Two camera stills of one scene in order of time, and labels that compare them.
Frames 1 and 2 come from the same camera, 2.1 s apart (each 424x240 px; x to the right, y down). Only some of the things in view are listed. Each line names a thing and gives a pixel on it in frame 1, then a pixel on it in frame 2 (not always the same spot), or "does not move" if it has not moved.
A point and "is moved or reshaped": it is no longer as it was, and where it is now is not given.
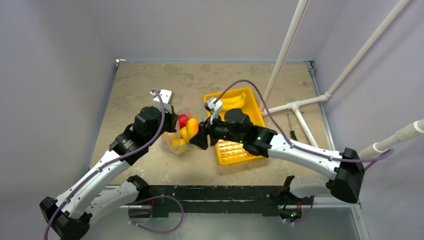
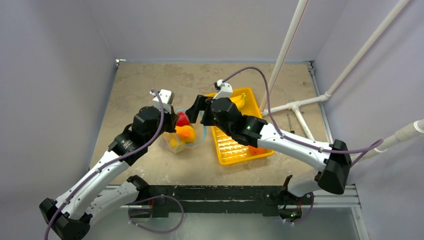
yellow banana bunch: x=233 y=102 does not move
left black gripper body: x=169 y=125 does not move
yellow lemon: x=184 y=134 -> x=173 y=142
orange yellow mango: x=192 y=127 is moved or reshaped
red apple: x=182 y=120 does not move
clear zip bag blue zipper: x=187 y=121 does not move
